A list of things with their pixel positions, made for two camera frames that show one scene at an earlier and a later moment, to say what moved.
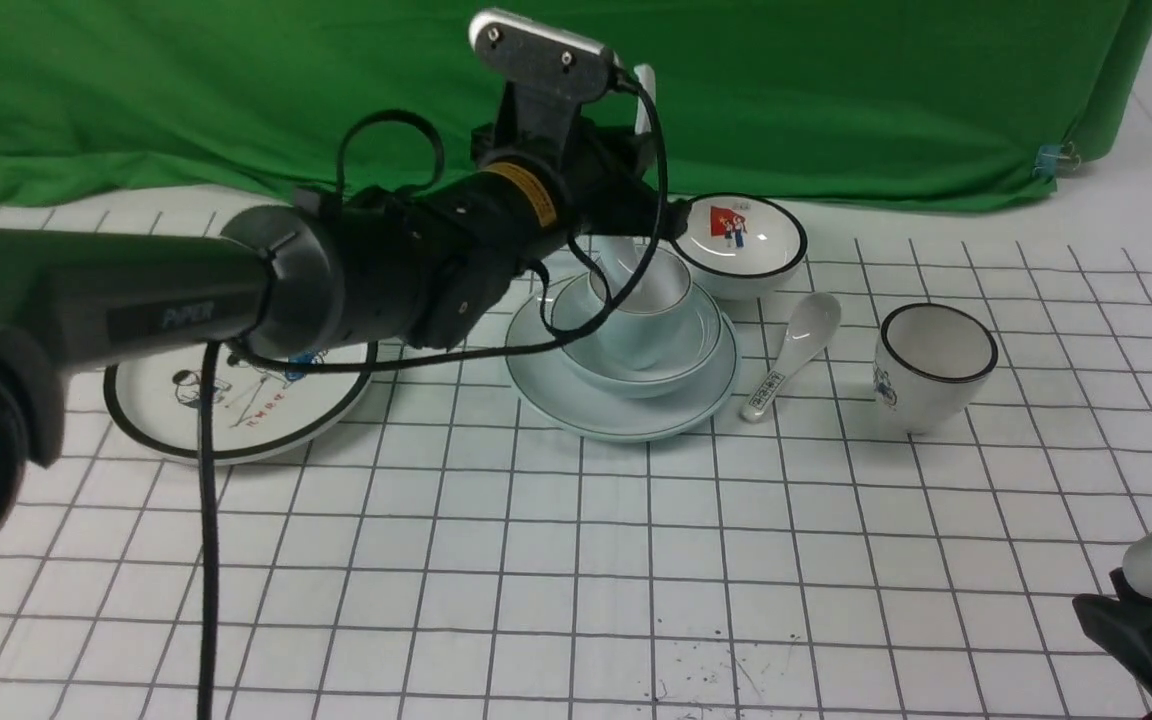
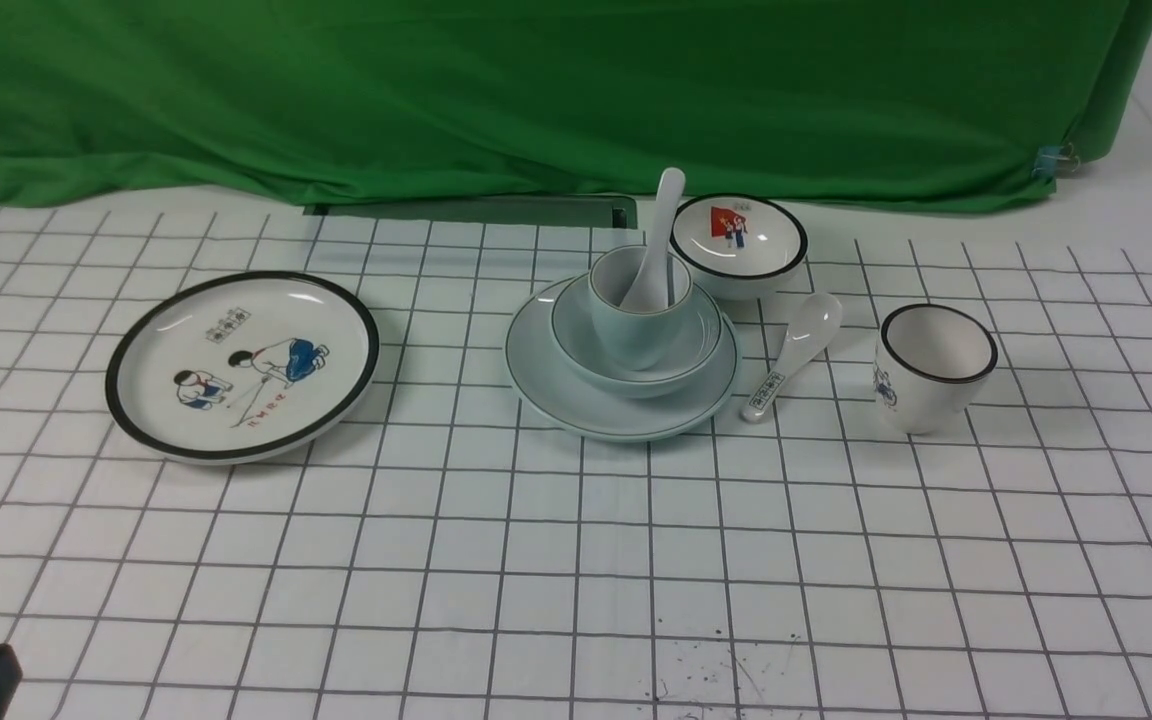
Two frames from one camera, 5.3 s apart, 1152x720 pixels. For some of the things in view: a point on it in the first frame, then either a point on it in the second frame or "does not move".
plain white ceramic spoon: [629, 257] to [650, 291]
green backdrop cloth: [756, 101] does not move
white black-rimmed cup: [930, 362] does not move
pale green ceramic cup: [639, 299] does not move
